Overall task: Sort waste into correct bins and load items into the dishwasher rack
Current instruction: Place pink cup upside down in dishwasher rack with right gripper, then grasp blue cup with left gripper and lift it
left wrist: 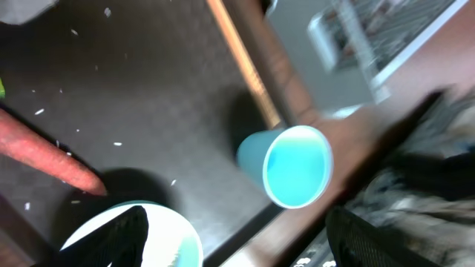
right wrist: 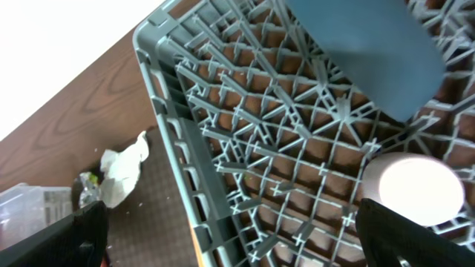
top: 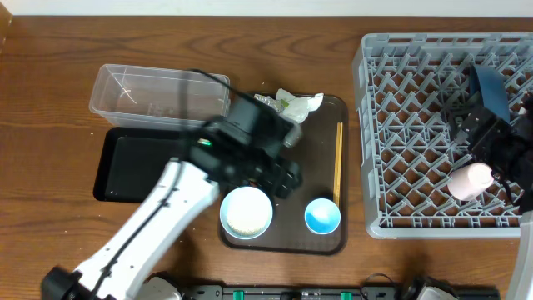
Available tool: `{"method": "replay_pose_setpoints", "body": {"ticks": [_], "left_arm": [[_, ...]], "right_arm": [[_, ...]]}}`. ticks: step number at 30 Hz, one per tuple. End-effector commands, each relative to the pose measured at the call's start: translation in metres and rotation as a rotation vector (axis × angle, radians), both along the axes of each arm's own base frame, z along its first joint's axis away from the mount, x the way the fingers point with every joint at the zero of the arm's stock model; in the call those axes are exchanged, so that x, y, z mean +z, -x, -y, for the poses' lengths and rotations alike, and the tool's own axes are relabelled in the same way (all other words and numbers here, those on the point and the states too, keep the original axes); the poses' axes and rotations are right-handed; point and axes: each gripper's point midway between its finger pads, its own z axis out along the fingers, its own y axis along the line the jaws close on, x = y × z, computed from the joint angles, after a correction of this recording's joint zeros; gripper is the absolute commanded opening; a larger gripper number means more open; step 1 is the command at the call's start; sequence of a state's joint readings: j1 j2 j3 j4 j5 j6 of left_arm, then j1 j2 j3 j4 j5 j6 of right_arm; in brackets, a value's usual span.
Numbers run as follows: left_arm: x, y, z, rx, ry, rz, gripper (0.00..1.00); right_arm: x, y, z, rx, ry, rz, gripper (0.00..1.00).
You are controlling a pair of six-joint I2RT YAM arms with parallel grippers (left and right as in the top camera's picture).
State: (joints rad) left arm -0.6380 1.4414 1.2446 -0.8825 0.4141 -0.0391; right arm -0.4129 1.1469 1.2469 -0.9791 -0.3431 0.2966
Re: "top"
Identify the pink cup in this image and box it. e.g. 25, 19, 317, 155
447, 162, 494, 201

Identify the light blue rice bowl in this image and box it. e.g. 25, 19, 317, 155
219, 187, 273, 240

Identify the dark blue bowl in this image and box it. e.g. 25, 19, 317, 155
470, 65, 511, 123

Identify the small blue bowl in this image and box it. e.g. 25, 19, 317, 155
304, 197, 341, 235

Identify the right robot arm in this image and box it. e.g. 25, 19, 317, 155
447, 92, 532, 300

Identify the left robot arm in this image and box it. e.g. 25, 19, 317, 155
40, 94, 301, 299

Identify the grey dishwasher rack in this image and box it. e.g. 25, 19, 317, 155
352, 32, 532, 239

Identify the foil snack wrapper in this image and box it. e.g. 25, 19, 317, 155
253, 94, 284, 113

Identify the crumpled white napkin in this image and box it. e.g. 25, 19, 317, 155
276, 88, 324, 123

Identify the clear plastic bin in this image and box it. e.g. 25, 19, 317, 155
89, 64, 231, 131

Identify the wooden chopstick right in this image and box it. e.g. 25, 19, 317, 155
335, 122, 344, 208

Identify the brown plastic serving tray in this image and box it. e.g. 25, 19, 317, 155
218, 95, 349, 256

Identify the black plastic bin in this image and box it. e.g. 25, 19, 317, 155
92, 127, 197, 203

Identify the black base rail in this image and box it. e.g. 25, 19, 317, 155
137, 272, 501, 300

